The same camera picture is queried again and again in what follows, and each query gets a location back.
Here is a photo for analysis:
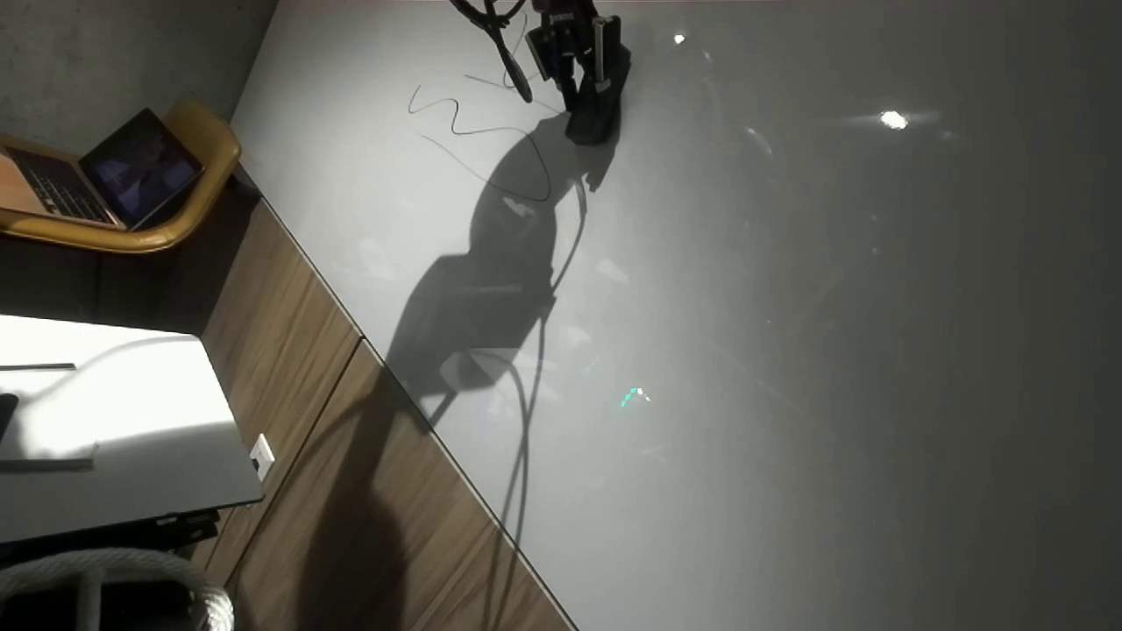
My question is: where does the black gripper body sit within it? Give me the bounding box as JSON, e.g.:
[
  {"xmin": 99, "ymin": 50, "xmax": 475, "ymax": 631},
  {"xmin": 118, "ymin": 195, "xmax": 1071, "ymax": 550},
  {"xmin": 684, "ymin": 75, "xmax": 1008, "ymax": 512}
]
[{"xmin": 525, "ymin": 0, "xmax": 606, "ymax": 88}]

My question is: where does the large white board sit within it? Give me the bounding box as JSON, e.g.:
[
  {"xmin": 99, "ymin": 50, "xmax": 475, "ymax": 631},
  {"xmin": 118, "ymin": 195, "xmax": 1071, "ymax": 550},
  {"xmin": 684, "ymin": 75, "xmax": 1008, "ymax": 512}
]
[{"xmin": 227, "ymin": 0, "xmax": 1122, "ymax": 631}]

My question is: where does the open laptop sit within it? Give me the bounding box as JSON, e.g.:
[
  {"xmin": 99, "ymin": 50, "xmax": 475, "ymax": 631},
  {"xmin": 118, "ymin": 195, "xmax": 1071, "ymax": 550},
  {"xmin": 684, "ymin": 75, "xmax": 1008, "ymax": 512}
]
[{"xmin": 4, "ymin": 106, "xmax": 206, "ymax": 234}]

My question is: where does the white wall socket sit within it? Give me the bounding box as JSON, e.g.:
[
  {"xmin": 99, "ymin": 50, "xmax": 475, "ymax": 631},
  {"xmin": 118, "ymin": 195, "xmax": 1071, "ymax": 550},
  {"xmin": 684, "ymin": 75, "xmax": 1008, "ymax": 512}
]
[{"xmin": 244, "ymin": 430, "xmax": 280, "ymax": 484}]

